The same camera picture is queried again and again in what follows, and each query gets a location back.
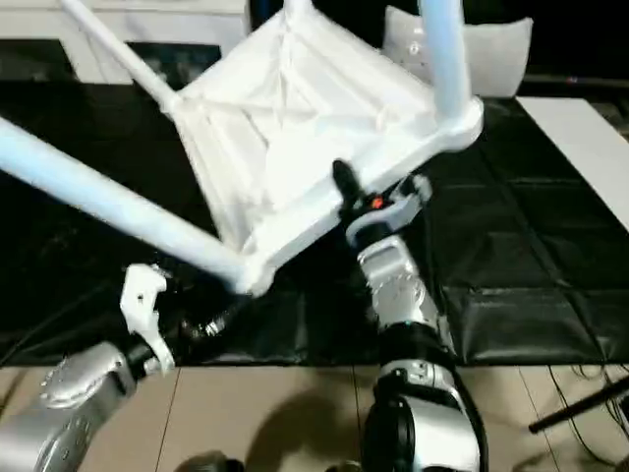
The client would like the white plastic table top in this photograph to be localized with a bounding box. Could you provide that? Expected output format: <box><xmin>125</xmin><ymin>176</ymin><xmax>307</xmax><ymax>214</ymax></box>
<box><xmin>167</xmin><ymin>5</ymin><xmax>485</xmax><ymax>296</ymax></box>

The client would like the white plastic table leg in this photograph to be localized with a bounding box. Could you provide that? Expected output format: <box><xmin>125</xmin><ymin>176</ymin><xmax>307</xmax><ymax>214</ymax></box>
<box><xmin>59</xmin><ymin>0</ymin><xmax>184</xmax><ymax>111</ymax></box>
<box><xmin>418</xmin><ymin>0</ymin><xmax>475</xmax><ymax>125</ymax></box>
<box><xmin>0</xmin><ymin>116</ymin><xmax>249</xmax><ymax>290</ymax></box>

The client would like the grey robot lower body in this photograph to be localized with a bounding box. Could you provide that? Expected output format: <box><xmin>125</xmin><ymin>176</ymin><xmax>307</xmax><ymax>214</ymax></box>
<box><xmin>177</xmin><ymin>450</ymin><xmax>252</xmax><ymax>472</ymax></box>

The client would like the black work mat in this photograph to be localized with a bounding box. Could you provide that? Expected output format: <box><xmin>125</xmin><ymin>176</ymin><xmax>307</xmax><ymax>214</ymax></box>
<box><xmin>0</xmin><ymin>79</ymin><xmax>629</xmax><ymax>370</ymax></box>

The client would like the grey cushion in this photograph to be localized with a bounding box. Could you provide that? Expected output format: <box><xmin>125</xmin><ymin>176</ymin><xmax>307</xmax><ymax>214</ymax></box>
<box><xmin>381</xmin><ymin>5</ymin><xmax>535</xmax><ymax>99</ymax></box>

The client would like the white flat board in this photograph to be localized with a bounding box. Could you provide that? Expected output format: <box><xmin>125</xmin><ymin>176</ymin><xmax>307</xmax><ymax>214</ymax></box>
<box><xmin>516</xmin><ymin>96</ymin><xmax>629</xmax><ymax>233</ymax></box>

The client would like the white glass-door cabinet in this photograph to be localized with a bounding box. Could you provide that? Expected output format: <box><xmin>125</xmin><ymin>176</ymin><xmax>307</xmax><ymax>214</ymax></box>
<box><xmin>0</xmin><ymin>0</ymin><xmax>253</xmax><ymax>86</ymax></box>

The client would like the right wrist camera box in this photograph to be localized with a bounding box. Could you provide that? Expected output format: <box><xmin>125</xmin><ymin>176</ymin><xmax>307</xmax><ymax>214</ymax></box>
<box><xmin>344</xmin><ymin>175</ymin><xmax>434</xmax><ymax>249</ymax></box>

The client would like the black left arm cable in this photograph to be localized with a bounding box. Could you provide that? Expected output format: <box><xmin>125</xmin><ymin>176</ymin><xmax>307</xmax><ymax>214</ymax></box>
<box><xmin>0</xmin><ymin>285</ymin><xmax>129</xmax><ymax>367</ymax></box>

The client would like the black metal frame bar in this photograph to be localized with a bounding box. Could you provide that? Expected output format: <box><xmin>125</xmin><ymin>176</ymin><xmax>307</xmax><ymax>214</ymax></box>
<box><xmin>529</xmin><ymin>379</ymin><xmax>629</xmax><ymax>434</ymax></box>

